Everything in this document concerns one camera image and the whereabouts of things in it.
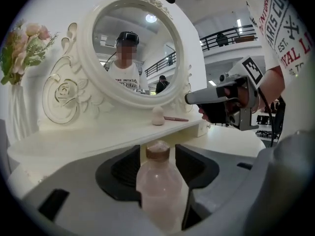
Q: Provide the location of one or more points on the pink frosted bottle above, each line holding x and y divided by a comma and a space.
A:
160, 188

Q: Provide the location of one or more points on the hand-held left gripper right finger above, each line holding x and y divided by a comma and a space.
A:
216, 181

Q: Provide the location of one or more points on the pink pen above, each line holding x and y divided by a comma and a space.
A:
176, 118

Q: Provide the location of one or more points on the person's white printed t-shirt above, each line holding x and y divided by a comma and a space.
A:
283, 33

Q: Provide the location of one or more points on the row of black chairs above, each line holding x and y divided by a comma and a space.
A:
267, 125

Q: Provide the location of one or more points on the cream carved dressing table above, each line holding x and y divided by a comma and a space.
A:
98, 136

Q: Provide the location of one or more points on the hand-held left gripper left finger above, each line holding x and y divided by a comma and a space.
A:
81, 205

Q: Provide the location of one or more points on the beige makeup sponge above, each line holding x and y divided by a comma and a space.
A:
158, 117

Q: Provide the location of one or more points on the black balcony railing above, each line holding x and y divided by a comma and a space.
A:
229, 37

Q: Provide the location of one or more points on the white ribbed vase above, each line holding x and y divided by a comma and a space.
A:
19, 112

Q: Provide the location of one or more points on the person's right forearm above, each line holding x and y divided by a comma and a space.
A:
270, 82

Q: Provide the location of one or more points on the person's right hand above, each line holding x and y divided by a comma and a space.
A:
242, 97

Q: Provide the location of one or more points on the oval white-framed mirror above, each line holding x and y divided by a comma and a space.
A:
135, 53

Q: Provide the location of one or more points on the pink artificial flower bouquet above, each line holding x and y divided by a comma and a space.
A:
22, 53

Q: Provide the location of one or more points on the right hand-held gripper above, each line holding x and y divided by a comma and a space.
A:
246, 119

